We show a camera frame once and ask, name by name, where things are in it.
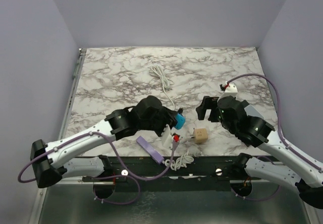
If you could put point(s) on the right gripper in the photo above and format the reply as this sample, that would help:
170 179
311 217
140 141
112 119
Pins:
208 102

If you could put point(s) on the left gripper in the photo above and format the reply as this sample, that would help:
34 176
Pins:
169 118

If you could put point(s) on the purple power strip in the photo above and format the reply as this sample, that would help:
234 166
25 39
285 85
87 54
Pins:
158 158

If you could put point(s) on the aluminium frame rail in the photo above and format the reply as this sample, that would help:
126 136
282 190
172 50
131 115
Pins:
76 77

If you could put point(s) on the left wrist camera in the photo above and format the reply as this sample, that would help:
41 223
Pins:
170 140

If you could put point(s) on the beige cube socket adapter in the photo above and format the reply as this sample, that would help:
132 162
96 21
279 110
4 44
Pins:
199 136

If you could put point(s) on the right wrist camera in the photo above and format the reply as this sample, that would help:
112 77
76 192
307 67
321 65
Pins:
228 90

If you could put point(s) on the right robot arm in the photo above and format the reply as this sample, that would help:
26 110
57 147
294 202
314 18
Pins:
301 172

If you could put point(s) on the blue charger plug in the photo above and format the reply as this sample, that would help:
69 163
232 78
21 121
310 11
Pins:
180 119

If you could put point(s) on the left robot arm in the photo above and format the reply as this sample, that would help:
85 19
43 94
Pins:
53 161

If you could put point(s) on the grey rectangular block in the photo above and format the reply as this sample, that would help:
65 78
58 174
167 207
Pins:
252 111

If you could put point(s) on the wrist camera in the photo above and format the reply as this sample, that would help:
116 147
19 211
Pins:
228 90
170 140

